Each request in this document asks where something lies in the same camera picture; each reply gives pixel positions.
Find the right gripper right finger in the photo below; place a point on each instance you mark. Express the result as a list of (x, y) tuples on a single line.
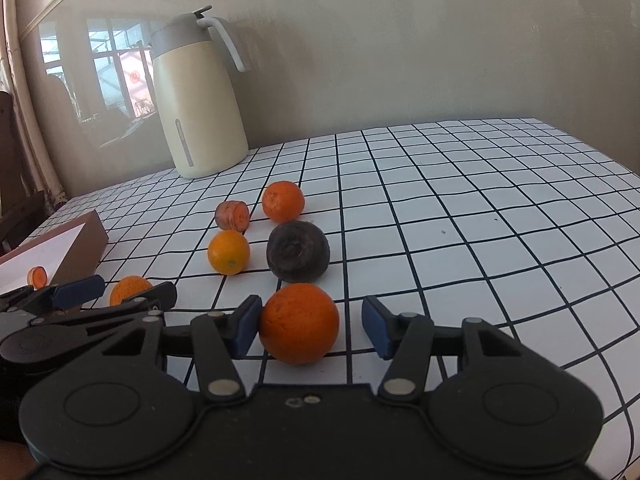
[(405, 340)]

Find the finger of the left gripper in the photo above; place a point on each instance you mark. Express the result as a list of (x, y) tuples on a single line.
[(76, 293), (153, 302)]

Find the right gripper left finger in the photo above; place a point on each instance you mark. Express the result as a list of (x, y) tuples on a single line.
[(217, 340)]

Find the dried persimmon half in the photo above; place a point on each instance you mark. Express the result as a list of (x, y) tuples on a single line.
[(37, 277)]

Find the large orange tangerine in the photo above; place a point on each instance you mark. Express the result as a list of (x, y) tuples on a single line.
[(299, 324)]

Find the yellow orange small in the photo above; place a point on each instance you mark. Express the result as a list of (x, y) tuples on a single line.
[(228, 252)]

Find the carrot-like chunk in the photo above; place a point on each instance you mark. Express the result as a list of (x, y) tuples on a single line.
[(232, 215)]

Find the dark purple mangosteen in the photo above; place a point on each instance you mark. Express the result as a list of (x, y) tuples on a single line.
[(298, 252)]

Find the person left hand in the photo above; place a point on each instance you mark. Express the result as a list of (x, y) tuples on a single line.
[(15, 461)]

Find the brown cardboard box tray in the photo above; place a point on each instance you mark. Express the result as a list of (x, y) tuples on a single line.
[(68, 253)]

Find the wooden sofa orange cushion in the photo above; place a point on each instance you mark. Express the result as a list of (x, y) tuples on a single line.
[(23, 208)]

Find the checkered white tablecloth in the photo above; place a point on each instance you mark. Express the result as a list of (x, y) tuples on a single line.
[(509, 220)]

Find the cream thermos jug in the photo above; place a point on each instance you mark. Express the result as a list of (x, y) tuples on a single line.
[(198, 109)]

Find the beige curtain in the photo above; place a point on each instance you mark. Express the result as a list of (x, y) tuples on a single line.
[(41, 173)]

